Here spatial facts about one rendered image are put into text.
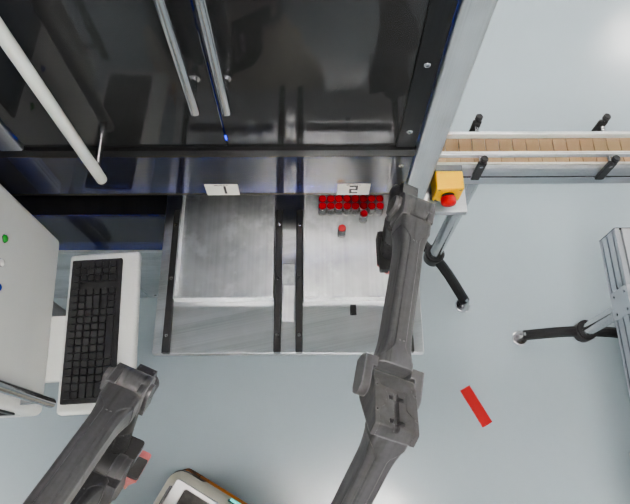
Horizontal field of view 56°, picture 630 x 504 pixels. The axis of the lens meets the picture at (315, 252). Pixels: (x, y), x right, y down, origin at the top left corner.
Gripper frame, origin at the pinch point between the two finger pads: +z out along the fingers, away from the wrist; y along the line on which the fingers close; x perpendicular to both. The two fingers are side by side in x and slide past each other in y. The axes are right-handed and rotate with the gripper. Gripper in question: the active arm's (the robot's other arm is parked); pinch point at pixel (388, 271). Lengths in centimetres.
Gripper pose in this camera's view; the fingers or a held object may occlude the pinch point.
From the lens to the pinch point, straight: 140.8
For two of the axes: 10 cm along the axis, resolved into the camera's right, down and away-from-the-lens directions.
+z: 0.0, 5.5, 8.4
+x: -10.0, 0.1, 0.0
